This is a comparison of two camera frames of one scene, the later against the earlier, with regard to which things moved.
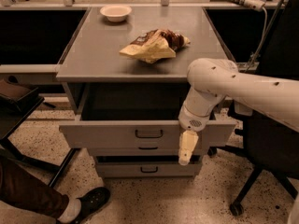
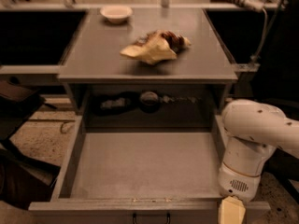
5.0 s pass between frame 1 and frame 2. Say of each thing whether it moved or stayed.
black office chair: stayed
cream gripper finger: moved
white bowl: stayed
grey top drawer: moved
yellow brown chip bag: stayed
